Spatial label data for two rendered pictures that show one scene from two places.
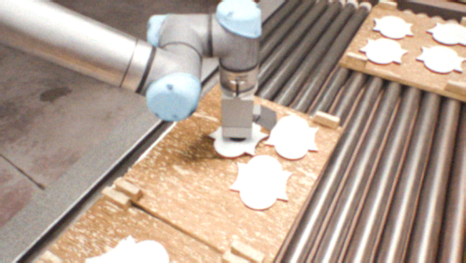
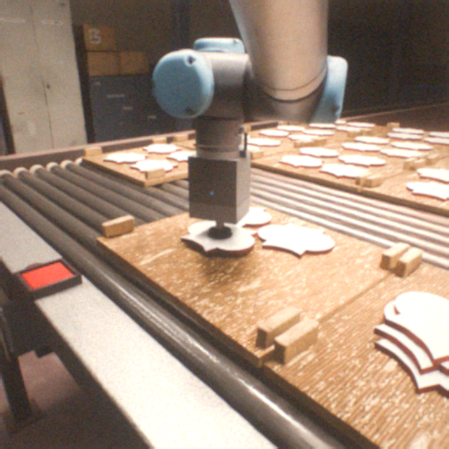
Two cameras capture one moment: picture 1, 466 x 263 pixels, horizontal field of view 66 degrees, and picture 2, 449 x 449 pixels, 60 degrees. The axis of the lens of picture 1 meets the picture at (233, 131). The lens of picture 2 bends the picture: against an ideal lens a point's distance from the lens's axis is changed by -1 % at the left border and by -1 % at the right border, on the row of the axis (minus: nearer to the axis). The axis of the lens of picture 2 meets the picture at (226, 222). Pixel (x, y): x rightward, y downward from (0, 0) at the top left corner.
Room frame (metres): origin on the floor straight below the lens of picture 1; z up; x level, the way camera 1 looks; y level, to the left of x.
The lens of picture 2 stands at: (0.37, 0.57, 1.22)
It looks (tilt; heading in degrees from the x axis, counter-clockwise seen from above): 22 degrees down; 289
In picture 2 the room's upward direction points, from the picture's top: straight up
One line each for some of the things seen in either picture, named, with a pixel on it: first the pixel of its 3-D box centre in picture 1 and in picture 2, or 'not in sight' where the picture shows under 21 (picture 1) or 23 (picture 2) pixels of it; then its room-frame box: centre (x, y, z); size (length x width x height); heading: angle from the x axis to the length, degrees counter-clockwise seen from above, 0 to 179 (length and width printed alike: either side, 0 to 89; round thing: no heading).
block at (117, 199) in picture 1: (116, 198); (295, 339); (0.41, 0.22, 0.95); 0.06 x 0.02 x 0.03; 60
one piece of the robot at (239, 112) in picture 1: (249, 104); (226, 178); (0.57, -0.03, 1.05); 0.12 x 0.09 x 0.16; 86
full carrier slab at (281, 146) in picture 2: not in sight; (238, 143); (0.81, -0.89, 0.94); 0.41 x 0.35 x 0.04; 150
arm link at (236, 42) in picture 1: (237, 35); (218, 80); (0.57, -0.01, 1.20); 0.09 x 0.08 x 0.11; 91
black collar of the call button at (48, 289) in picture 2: not in sight; (48, 277); (0.79, 0.17, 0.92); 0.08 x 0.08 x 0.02; 61
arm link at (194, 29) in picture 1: (180, 42); (206, 84); (0.56, 0.09, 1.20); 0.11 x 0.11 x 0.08; 1
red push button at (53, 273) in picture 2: not in sight; (48, 278); (0.79, 0.17, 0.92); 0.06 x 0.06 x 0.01; 61
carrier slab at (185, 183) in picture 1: (236, 157); (245, 252); (0.53, -0.01, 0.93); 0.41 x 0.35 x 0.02; 150
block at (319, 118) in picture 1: (326, 120); not in sight; (0.63, -0.22, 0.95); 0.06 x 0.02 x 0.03; 60
